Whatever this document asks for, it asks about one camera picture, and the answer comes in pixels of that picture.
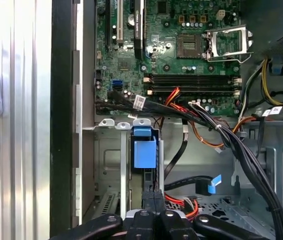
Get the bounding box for black chipset chip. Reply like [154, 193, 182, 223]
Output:
[118, 58, 133, 71]

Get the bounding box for black wire with blue tab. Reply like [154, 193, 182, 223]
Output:
[163, 174, 223, 197]

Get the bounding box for blue SATA port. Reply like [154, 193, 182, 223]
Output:
[111, 79, 124, 92]

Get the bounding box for RAM slot black clips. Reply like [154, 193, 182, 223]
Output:
[153, 85, 235, 91]
[151, 73, 235, 79]

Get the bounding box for blue plastic latch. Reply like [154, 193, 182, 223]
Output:
[271, 62, 283, 76]

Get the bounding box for grey power supply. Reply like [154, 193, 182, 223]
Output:
[240, 0, 283, 60]

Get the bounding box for white expansion slot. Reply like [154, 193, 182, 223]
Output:
[116, 0, 123, 49]

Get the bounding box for CPU socket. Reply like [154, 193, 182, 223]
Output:
[176, 33, 203, 60]

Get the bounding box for black cables white label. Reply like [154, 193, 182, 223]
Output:
[94, 89, 222, 131]

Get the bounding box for red yellow orange wires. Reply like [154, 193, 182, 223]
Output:
[163, 86, 182, 107]

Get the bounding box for green motherboard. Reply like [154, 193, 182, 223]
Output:
[95, 0, 244, 117]

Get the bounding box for metal socket cover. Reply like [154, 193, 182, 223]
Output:
[204, 24, 254, 56]

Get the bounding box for flat black cable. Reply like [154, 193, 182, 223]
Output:
[163, 119, 190, 177]

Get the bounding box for metal disk bay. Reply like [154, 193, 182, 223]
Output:
[81, 118, 166, 218]

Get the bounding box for black expansion slot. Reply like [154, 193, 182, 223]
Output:
[106, 0, 114, 48]

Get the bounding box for locking lever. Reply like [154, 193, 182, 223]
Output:
[205, 51, 255, 63]

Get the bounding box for black graphics card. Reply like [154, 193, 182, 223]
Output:
[131, 0, 146, 61]

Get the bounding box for metal drive cage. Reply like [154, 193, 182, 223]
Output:
[231, 119, 283, 240]

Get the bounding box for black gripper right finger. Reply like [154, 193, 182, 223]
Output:
[155, 189, 270, 240]

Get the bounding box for RAM slot white clips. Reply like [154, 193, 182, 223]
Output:
[146, 89, 241, 97]
[143, 76, 243, 85]

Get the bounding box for orange wire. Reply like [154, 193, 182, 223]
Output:
[190, 115, 260, 150]

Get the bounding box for black cable white labels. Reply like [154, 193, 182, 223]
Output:
[251, 105, 283, 122]

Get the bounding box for white grey wire bundle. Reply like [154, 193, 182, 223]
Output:
[238, 63, 265, 121]

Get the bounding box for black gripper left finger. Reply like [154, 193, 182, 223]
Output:
[50, 189, 157, 240]

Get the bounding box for thick black cable bundle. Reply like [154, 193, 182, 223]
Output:
[187, 99, 283, 240]

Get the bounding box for yellow wire bundle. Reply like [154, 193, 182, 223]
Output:
[260, 56, 283, 107]

